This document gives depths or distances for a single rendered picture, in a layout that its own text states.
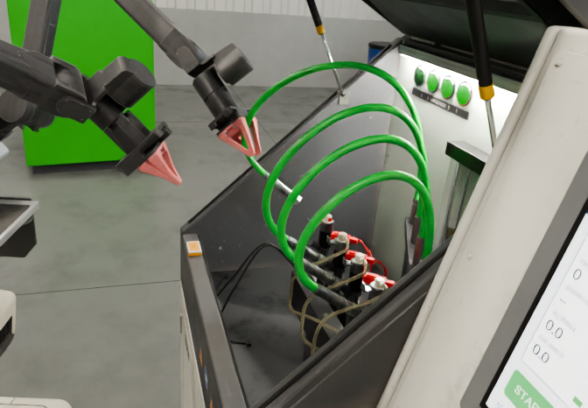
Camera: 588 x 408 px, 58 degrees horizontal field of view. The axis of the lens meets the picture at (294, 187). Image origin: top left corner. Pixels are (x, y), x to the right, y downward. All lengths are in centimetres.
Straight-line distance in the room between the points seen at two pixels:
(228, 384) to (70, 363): 162
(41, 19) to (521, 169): 108
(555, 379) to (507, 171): 24
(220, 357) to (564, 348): 58
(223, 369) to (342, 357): 25
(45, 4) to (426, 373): 111
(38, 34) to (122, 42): 284
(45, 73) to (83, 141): 347
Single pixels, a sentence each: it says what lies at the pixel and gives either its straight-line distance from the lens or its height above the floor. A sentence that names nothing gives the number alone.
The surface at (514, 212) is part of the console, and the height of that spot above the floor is 134.
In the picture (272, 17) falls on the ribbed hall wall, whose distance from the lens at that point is 762.
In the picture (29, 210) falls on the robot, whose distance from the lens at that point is 132.
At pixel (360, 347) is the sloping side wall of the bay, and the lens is 79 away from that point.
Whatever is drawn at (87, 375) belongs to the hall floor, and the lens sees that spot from 242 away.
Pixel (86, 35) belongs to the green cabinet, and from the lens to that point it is 416.
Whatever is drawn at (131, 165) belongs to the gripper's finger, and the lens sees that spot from 94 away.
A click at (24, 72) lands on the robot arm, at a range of 86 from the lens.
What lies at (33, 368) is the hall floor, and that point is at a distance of 251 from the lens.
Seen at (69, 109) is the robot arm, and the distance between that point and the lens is 89.
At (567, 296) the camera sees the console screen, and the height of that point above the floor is 130.
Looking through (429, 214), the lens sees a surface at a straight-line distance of 85.
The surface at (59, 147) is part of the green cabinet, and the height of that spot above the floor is 22.
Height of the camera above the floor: 159
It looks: 22 degrees down
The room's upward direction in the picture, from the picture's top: 5 degrees clockwise
